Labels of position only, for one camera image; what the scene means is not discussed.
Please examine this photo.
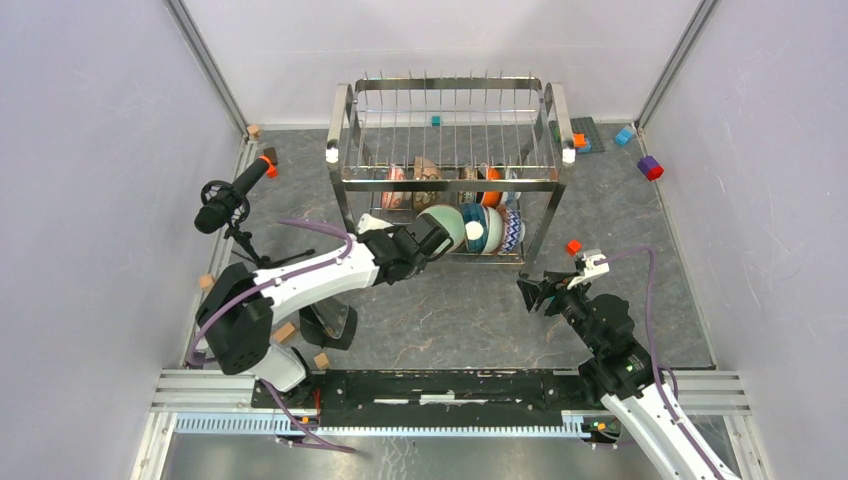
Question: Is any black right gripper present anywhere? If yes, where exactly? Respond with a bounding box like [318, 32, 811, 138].
[514, 270, 603, 355]

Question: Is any pale green ceramic bowl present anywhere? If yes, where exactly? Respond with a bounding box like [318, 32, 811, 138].
[420, 204, 466, 254]

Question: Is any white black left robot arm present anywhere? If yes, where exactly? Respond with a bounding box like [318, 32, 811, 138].
[187, 213, 466, 408]

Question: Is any wooden block under arm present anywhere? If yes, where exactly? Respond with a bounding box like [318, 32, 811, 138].
[272, 322, 298, 344]

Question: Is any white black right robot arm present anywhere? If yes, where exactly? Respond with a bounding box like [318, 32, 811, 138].
[517, 272, 738, 479]

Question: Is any steel two-tier dish rack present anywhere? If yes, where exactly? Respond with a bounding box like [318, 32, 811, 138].
[325, 75, 577, 274]

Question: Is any orange red small cube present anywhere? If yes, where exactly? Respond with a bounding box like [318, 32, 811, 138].
[565, 240, 582, 256]

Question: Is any red white patterned bowl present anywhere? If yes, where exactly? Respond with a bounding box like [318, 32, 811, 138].
[380, 164, 408, 210]

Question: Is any blue zigzag patterned bowl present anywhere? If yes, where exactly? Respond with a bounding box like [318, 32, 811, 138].
[497, 205, 526, 254]

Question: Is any brown patterned bowl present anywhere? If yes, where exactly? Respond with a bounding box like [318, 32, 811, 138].
[411, 156, 443, 212]

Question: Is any black white patterned bowl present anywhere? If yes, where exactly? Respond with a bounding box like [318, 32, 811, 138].
[458, 165, 481, 206]

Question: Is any black clear-top container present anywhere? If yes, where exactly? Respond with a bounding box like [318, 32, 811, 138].
[299, 298, 358, 351]

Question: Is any blue white porcelain bowl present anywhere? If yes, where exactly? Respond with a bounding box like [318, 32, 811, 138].
[500, 167, 521, 206]

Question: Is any orange bowl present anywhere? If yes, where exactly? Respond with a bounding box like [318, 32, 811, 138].
[476, 166, 504, 208]

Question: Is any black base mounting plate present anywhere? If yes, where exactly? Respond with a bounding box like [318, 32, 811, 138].
[281, 369, 603, 428]

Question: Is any wooden cube near base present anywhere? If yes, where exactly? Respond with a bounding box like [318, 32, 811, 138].
[313, 352, 332, 371]

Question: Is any purple red block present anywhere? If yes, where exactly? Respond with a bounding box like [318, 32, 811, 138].
[637, 155, 664, 181]

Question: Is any grey building baseplate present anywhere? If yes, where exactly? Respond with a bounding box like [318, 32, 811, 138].
[544, 117, 605, 156]

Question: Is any light blue block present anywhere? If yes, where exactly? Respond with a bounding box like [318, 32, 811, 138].
[614, 125, 637, 147]

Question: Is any black microphone on tripod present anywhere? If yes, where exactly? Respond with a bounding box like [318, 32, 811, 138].
[194, 157, 315, 269]

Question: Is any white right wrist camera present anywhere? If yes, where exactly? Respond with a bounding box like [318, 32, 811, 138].
[566, 249, 610, 289]

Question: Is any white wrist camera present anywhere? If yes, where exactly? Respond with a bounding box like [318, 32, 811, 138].
[356, 213, 393, 235]
[566, 249, 610, 289]

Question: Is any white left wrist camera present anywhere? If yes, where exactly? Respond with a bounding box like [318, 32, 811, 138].
[356, 213, 393, 235]

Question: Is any wooden cube left rail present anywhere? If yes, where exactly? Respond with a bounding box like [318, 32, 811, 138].
[198, 274, 216, 293]

